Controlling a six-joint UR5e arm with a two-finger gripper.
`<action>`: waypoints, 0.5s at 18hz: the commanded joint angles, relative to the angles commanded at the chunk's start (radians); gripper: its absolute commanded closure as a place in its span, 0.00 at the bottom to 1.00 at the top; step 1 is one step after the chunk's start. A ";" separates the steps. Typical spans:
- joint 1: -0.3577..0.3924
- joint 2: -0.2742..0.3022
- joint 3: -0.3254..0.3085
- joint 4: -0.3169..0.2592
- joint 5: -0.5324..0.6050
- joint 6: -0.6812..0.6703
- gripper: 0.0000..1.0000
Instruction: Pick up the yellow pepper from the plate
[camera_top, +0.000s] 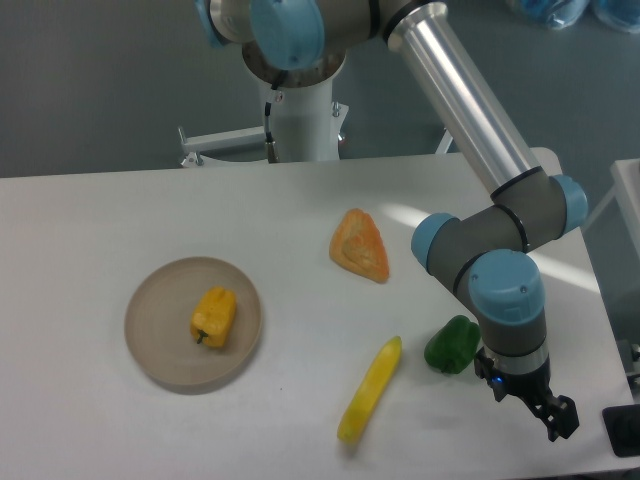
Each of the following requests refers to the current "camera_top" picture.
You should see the yellow corn cob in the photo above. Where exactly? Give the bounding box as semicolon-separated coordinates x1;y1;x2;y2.
337;336;403;445

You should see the black device at edge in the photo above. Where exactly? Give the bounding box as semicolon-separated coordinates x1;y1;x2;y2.
602;404;639;458

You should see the white base bracket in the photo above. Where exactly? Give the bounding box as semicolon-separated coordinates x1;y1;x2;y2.
435;129;453;155
178;126;265;169

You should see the green bell pepper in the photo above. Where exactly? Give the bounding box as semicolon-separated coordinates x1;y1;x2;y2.
423;315;481;375

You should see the beige round plate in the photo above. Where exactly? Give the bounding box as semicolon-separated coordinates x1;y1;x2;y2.
124;257;262;394

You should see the orange triangular pastry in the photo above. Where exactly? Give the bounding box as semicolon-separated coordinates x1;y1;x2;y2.
329;208;390;284

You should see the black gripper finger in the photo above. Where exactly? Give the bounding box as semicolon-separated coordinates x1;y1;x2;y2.
520;392;579;441

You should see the white side table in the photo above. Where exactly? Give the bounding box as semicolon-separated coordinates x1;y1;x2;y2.
582;159;639;239

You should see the white left base bracket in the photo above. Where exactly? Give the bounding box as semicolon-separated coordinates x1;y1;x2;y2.
178;126;265;169

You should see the yellow bell pepper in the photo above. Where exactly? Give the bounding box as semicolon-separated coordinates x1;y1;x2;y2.
190;286;237;348

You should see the white right base bracket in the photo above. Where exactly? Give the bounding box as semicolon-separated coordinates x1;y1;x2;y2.
435;129;453;155

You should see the blue plastic bag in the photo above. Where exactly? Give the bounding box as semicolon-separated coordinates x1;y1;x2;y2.
591;0;639;34
505;0;589;30

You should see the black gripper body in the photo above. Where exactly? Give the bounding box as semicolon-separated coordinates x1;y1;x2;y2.
474;348;552;406

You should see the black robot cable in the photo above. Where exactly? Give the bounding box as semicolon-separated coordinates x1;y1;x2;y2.
263;69;289;164

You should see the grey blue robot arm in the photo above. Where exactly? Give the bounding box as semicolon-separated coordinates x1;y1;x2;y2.
196;1;588;439

